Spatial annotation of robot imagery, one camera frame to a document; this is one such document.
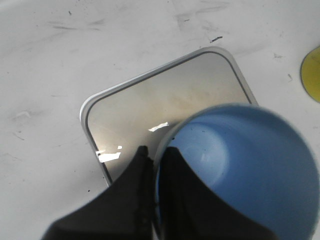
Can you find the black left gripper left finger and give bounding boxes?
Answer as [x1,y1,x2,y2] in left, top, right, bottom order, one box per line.
[42,146,154,240]

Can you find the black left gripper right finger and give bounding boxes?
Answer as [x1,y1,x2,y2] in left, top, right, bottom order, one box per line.
[157,147,278,240]

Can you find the light blue plastic cup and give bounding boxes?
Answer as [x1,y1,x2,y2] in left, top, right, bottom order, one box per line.
[155,104,320,240]

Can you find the yellow squeeze bottle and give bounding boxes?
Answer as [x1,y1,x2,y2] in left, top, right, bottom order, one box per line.
[300,46,320,103]

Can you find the silver digital kitchen scale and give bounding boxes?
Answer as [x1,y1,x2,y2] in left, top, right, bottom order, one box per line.
[79,46,257,185]

